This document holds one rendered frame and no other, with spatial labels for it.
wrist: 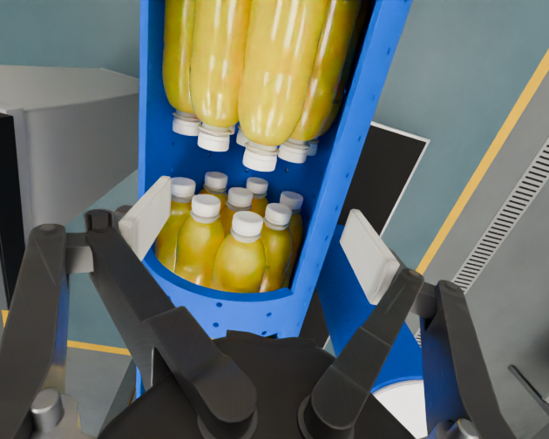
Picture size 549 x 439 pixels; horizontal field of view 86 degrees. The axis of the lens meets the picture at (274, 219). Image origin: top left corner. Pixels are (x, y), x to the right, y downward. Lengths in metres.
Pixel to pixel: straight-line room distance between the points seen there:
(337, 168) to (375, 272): 0.17
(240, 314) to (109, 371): 2.38
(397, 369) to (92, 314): 1.91
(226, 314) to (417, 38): 1.51
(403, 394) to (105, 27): 1.71
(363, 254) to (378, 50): 0.20
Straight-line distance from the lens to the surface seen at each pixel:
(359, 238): 0.20
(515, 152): 2.07
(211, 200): 0.42
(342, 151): 0.32
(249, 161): 0.34
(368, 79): 0.32
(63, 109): 0.79
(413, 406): 1.01
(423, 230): 1.98
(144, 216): 0.16
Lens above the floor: 1.50
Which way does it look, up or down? 63 degrees down
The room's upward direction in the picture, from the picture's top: 173 degrees clockwise
